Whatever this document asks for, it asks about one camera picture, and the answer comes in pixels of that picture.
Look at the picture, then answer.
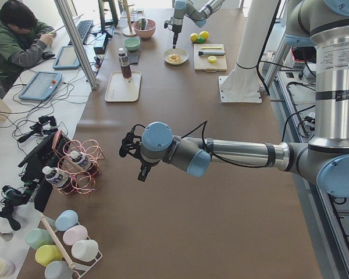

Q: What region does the white round plate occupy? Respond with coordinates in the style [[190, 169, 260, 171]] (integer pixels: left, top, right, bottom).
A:
[[163, 48, 188, 65]]

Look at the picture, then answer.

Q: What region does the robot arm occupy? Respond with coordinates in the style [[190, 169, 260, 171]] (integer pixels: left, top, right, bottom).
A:
[[165, 0, 224, 49], [135, 1, 349, 198]]

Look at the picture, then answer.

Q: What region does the tea bottle on tray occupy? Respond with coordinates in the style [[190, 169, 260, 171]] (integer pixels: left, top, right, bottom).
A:
[[118, 48, 132, 79]]

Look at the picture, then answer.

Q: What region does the cream rabbit tray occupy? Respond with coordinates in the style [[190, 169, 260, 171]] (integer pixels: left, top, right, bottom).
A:
[[104, 71, 141, 102]]

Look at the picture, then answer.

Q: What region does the yellow lemon near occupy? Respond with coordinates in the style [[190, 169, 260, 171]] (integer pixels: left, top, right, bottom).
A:
[[190, 33, 199, 42]]

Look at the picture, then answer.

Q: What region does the yellow lemon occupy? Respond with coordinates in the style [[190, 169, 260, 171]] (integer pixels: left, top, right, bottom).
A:
[[199, 31, 209, 40], [190, 33, 199, 42]]

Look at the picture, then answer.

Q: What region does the green lime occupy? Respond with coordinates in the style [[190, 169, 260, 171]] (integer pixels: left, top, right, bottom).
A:
[[196, 37, 205, 44]]

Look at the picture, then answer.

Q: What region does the pink bowl with ice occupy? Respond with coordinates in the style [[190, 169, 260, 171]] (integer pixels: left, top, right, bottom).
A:
[[132, 19, 156, 39]]

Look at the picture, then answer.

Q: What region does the yellow lemon far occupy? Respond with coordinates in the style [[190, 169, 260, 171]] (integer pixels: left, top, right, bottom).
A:
[[199, 31, 209, 40]]

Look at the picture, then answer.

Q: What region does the yellow plastic knife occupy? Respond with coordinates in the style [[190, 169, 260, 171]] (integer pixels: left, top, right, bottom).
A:
[[201, 46, 222, 49]]

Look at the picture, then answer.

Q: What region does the steel ice scoop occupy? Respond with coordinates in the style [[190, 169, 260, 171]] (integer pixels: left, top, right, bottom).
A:
[[137, 17, 148, 30]]

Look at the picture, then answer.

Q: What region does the wooden cutting board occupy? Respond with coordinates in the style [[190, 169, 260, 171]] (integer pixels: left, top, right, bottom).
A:
[[193, 44, 227, 71]]

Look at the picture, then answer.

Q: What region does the half lemon slice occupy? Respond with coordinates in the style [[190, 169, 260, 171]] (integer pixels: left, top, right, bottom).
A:
[[208, 56, 217, 63]]

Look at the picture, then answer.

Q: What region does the mint green bowl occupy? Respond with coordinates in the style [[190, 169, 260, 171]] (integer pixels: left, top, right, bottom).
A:
[[123, 37, 141, 51]]

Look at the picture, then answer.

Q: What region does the dark grey cloth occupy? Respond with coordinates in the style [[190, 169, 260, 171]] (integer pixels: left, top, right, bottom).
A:
[[127, 52, 140, 65]]

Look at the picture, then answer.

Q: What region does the wooden mug tree stand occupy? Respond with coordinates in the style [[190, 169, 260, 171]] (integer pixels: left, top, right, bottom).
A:
[[118, 0, 137, 37]]

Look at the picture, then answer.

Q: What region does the tea bottle in rack back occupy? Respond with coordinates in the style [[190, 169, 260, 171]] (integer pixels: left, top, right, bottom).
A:
[[70, 151, 98, 176]]

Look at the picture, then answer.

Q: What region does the tea bottle in rack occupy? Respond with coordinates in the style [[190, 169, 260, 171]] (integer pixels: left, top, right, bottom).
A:
[[42, 166, 74, 194], [70, 151, 98, 176]]

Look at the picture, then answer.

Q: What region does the pink plastic cup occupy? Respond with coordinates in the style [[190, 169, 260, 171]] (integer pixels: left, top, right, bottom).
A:
[[63, 225, 88, 246]]

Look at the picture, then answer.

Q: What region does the tea bottle in rack front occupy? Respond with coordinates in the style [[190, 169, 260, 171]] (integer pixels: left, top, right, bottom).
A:
[[42, 166, 74, 194]]

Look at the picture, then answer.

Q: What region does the blue plastic cup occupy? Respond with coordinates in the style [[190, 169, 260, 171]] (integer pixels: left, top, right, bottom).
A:
[[55, 210, 79, 231]]

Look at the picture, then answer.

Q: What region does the black keyboard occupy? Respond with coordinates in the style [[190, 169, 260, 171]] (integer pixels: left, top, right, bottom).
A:
[[76, 20, 94, 44]]

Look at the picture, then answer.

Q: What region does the white plastic cup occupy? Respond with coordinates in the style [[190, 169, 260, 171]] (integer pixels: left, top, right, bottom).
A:
[[71, 239, 99, 262]]

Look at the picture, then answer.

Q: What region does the blue teach pendant far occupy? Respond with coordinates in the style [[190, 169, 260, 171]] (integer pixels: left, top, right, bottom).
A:
[[53, 46, 80, 70]]

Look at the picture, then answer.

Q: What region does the blue teach pendant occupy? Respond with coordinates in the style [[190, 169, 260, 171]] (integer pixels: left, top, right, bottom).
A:
[[19, 71, 63, 101], [53, 46, 80, 70]]

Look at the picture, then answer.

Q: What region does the white cup rack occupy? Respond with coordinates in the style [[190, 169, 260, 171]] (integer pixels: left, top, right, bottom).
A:
[[40, 210, 103, 278]]

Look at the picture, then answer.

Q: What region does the mint plastic cup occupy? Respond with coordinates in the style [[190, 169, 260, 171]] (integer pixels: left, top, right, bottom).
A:
[[26, 228, 54, 250]]

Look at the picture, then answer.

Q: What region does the yellow plastic cup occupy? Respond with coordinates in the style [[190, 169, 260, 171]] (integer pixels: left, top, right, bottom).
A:
[[35, 245, 63, 267]]

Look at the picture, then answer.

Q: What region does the grey plastic cup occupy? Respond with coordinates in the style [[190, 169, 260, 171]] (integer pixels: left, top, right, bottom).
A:
[[44, 261, 73, 279]]

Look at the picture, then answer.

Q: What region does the blue teach pendant near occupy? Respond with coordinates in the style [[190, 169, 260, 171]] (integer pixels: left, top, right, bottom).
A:
[[19, 71, 63, 101]]

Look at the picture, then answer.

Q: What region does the seated person green jacket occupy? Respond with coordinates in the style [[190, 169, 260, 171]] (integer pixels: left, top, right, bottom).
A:
[[0, 1, 56, 91]]

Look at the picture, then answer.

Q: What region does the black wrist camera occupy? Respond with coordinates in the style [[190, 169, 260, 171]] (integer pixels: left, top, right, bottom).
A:
[[119, 124, 145, 159], [164, 20, 173, 30]]

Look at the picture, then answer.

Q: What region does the copper wire bottle rack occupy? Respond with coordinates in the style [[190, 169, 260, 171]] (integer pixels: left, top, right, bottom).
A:
[[52, 131, 105, 198]]

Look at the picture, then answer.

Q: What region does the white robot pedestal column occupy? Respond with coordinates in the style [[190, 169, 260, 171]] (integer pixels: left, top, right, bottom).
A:
[[219, 0, 280, 103]]

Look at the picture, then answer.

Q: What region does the aluminium frame post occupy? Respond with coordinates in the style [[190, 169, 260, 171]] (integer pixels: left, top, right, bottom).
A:
[[54, 0, 98, 90]]

